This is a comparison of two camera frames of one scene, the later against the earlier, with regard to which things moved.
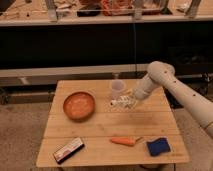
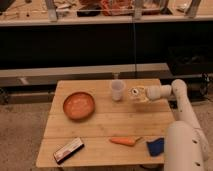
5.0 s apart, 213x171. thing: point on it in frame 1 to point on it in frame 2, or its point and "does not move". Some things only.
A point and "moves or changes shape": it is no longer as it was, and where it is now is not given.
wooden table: x=100 y=123 does not move
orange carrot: x=124 y=140 does not move
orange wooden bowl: x=79 y=105 does not move
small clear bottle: x=124 y=101 moves or changes shape
